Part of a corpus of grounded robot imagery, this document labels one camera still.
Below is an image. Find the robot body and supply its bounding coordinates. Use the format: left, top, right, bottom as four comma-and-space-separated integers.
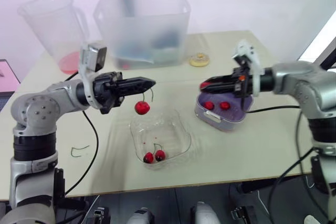
86, 201, 263, 224

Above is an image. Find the grey basin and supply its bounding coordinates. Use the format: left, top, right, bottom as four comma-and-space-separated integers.
194, 94, 254, 132

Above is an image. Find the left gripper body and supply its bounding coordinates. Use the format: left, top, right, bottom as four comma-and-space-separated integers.
93, 71, 125, 115

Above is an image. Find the pink board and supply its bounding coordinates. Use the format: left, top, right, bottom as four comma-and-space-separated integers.
0, 59, 22, 97

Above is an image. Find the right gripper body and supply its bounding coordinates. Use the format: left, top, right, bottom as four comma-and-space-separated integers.
232, 66, 254, 99

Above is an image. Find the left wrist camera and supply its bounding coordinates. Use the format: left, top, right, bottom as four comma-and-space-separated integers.
79, 42, 108, 109

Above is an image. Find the green cherry stem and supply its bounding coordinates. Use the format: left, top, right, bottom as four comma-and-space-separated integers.
70, 144, 90, 158

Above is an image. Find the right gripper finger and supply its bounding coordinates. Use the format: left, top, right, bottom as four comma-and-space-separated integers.
205, 74, 236, 84
200, 83, 236, 94

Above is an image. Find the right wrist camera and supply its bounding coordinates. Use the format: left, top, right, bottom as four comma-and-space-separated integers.
230, 39, 265, 97

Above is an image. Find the clear square bowl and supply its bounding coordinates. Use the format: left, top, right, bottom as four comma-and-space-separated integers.
129, 109, 193, 171

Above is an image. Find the toy donut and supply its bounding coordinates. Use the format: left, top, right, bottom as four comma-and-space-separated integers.
189, 52, 211, 67

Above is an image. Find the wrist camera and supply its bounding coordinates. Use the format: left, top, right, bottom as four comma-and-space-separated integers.
230, 39, 265, 97
79, 42, 108, 109

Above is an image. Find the red cherry with green stem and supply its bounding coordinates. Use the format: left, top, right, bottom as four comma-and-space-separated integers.
134, 87, 155, 116

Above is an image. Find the black cable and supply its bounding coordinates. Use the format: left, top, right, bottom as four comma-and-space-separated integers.
241, 97, 330, 221
64, 71, 100, 196

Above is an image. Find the large clear plastic tub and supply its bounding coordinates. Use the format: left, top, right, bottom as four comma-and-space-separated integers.
93, 0, 191, 71

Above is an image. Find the red cherry pair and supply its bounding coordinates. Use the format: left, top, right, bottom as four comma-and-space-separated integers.
143, 143, 166, 164

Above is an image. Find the clear measuring jug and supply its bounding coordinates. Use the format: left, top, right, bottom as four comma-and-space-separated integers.
17, 0, 89, 74

